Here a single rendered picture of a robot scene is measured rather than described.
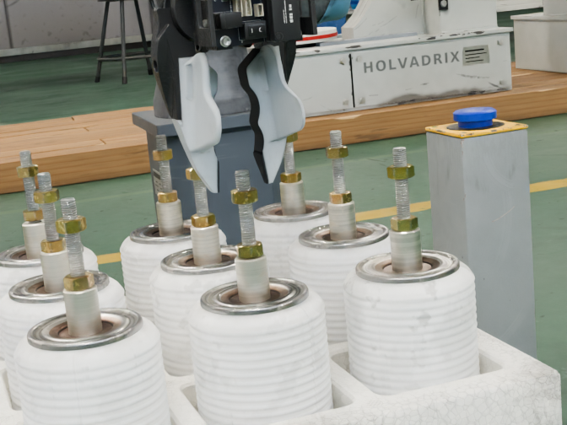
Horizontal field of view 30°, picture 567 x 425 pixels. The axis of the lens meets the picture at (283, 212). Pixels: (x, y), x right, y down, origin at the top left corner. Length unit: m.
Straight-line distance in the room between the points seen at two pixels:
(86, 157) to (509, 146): 1.90
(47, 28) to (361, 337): 8.51
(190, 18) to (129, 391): 0.24
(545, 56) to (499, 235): 2.74
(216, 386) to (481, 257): 0.36
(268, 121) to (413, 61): 2.39
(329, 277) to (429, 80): 2.30
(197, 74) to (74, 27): 8.55
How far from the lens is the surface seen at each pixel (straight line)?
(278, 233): 0.95
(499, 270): 1.01
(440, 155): 1.00
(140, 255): 0.92
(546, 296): 1.53
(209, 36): 0.64
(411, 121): 3.03
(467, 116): 0.99
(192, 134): 0.69
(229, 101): 1.38
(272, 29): 0.65
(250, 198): 0.71
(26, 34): 9.19
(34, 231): 0.92
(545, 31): 3.71
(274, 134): 0.72
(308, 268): 0.85
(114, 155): 2.79
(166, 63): 0.69
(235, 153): 1.38
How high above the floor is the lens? 0.46
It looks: 12 degrees down
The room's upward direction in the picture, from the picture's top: 5 degrees counter-clockwise
